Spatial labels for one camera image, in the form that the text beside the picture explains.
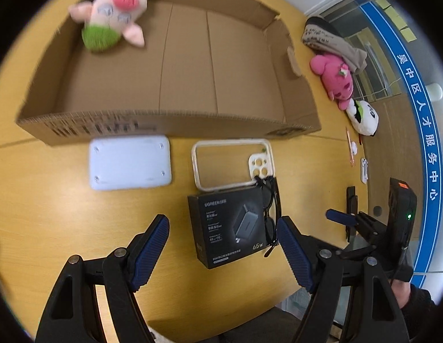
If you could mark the person's right hand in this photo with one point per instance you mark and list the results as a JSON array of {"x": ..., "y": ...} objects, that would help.
[{"x": 400, "y": 291}]

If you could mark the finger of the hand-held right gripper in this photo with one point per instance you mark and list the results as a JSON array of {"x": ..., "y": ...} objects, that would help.
[{"x": 341, "y": 217}]

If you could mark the clear phone case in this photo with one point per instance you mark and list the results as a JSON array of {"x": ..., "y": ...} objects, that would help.
[{"x": 207, "y": 182}]

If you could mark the cardboard box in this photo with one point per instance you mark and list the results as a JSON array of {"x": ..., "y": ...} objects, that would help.
[{"x": 185, "y": 68}]

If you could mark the pink pig plush toy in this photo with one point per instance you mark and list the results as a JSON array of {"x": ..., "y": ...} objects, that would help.
[{"x": 114, "y": 10}]

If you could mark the row of yellow sticky notes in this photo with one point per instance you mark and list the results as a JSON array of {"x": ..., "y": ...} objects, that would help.
[{"x": 396, "y": 16}]

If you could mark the white router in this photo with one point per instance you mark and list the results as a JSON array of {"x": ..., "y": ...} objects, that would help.
[{"x": 130, "y": 162}]

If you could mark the blue window banner strip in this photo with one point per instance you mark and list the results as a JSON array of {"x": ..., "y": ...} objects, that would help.
[{"x": 418, "y": 96}]

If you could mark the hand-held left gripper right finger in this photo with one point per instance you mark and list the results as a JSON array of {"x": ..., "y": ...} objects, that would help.
[{"x": 293, "y": 246}]

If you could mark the bright pink plush toy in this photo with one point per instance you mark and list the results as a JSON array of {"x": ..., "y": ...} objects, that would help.
[{"x": 335, "y": 78}]

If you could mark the black sunglasses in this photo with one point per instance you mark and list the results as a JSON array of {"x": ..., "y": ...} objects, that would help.
[{"x": 269, "y": 207}]

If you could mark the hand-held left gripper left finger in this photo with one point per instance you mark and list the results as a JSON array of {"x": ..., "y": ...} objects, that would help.
[{"x": 155, "y": 243}]

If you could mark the white clip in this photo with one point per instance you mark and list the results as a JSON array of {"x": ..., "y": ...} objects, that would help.
[{"x": 364, "y": 169}]

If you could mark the grey printed cloth bag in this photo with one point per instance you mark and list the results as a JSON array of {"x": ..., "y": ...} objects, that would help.
[{"x": 328, "y": 39}]

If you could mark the person's right forearm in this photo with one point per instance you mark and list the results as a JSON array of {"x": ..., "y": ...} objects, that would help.
[{"x": 421, "y": 311}]

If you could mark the orange pencil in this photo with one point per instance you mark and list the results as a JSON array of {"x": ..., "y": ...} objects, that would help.
[{"x": 350, "y": 146}]

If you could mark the black charger box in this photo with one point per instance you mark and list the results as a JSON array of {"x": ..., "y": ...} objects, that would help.
[{"x": 228, "y": 221}]

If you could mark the black phone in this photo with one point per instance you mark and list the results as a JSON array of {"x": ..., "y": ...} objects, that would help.
[{"x": 351, "y": 200}]

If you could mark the panda plush toy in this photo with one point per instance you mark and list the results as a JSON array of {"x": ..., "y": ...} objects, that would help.
[{"x": 364, "y": 118}]

